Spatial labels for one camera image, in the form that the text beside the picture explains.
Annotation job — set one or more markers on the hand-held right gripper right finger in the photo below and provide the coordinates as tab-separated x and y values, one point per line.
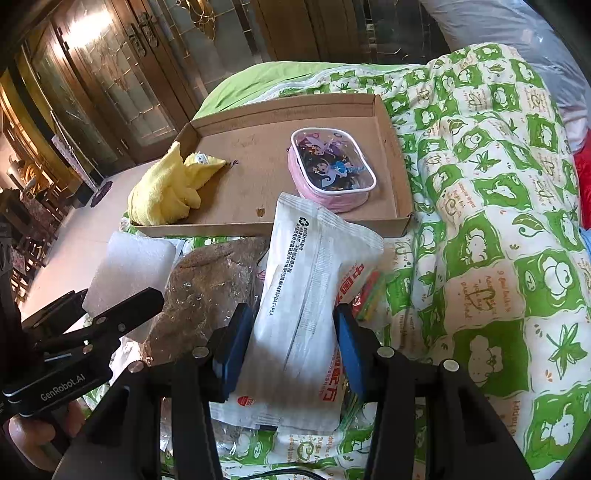
351	355

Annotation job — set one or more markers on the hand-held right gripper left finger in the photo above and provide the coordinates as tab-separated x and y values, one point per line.
235	350

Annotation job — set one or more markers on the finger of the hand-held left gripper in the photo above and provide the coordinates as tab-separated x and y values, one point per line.
55	311
134	304

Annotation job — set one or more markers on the white foam block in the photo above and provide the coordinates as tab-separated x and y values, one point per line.
134	263

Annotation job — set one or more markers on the brown item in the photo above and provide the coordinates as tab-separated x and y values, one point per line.
203	286

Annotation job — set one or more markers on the white plastic packet grey print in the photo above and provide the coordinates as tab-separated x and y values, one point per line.
304	277

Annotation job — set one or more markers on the yellow towel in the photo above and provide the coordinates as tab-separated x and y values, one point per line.
161	194

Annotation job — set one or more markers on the cardboard box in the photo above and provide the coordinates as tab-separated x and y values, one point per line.
249	175

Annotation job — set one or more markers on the pink cartoon print pouch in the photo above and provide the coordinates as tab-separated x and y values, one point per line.
332	161

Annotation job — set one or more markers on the person's left hand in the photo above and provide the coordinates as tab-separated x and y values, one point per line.
37	434

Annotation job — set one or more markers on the small colourful packet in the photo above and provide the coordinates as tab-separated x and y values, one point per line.
369	297

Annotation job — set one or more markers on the white bag red print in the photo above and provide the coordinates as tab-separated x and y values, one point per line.
258	413

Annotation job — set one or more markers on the dark wooden chair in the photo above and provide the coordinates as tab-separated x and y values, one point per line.
32	230

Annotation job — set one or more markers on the small purple mat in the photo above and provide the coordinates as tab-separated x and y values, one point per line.
102	193

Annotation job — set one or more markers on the green and white printed blanket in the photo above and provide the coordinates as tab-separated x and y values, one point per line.
485	277

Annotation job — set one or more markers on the plain green bed sheet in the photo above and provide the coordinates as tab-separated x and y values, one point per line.
240	87

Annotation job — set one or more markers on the blue cloth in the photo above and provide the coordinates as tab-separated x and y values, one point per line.
586	244

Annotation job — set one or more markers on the red cloth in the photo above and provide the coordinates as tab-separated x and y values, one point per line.
582	175

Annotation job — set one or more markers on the large clear plastic bag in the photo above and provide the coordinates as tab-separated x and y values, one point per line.
531	55

